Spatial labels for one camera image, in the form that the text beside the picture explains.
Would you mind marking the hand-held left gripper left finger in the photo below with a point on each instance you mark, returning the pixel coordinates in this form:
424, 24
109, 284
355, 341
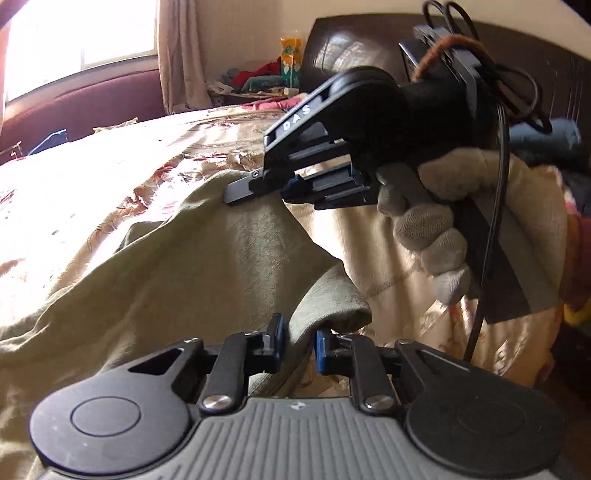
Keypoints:
277, 344

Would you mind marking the pile of colourful clothes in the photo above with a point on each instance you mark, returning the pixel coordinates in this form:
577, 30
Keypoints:
254, 78

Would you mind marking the beige patterned curtain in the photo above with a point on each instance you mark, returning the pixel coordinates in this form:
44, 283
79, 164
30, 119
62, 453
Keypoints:
182, 55

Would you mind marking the dark wooden headboard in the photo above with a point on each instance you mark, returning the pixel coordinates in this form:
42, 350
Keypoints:
332, 50

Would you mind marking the black metal frame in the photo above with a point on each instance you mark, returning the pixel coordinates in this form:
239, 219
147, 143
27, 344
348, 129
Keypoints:
11, 151

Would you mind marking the bright window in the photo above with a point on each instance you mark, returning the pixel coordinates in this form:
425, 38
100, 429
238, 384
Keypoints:
78, 32

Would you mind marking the person's right hand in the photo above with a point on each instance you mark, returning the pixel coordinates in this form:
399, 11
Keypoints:
429, 226

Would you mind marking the floral satin bedspread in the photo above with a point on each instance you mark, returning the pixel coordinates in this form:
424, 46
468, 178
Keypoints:
115, 152

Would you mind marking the folded dark jeans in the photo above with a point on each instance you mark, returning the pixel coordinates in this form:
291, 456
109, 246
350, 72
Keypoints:
549, 138

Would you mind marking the olive green pants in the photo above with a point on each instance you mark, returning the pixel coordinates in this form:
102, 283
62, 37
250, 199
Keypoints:
207, 258

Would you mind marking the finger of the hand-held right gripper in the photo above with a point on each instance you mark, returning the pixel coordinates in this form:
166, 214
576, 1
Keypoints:
337, 187
240, 190

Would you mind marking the blue cloth item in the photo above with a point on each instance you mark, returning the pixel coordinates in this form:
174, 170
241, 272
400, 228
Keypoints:
48, 142

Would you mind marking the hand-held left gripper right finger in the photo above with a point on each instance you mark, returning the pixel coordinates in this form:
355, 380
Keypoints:
324, 351

